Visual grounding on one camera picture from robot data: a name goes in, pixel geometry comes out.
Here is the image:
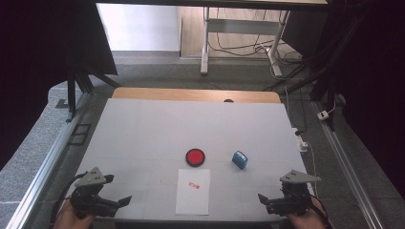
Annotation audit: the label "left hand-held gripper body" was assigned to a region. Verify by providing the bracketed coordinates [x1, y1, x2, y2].
[70, 166, 121, 219]

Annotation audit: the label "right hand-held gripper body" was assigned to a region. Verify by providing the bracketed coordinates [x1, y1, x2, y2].
[266, 169, 322, 218]

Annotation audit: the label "blue stamp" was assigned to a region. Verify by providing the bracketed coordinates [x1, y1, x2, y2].
[231, 150, 249, 171]

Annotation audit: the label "round red ink pad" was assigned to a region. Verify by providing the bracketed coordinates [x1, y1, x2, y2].
[184, 148, 206, 168]

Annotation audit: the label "person's left hand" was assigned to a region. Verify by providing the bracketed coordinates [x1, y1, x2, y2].
[53, 199, 96, 229]

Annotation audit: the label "person's right hand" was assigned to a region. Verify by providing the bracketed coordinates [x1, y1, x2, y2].
[286, 198, 328, 229]

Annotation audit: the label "white paper sheet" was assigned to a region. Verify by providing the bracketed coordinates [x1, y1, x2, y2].
[175, 168, 211, 216]

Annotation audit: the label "white table mat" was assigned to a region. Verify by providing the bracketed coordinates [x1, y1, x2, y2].
[75, 97, 319, 222]

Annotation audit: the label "black metal stand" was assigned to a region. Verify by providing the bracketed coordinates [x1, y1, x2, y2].
[65, 61, 122, 124]

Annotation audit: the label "black curtain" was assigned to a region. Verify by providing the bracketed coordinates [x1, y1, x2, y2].
[0, 0, 118, 171]
[281, 0, 405, 198]

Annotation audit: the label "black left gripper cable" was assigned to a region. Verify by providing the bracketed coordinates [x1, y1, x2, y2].
[49, 172, 89, 225]

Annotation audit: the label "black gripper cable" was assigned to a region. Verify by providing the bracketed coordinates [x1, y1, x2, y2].
[49, 172, 89, 225]
[313, 197, 334, 229]

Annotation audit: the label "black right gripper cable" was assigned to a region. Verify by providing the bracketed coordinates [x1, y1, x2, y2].
[313, 197, 334, 229]

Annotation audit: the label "white cable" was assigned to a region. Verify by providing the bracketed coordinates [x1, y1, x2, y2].
[306, 142, 319, 198]

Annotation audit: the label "aluminium rail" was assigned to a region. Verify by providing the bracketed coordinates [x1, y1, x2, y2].
[6, 92, 94, 229]
[309, 100, 385, 229]

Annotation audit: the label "black floor cables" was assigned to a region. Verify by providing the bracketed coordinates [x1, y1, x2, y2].
[207, 8, 304, 65]

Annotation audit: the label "white metal desk frame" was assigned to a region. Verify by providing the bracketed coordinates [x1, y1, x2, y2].
[200, 6, 291, 78]

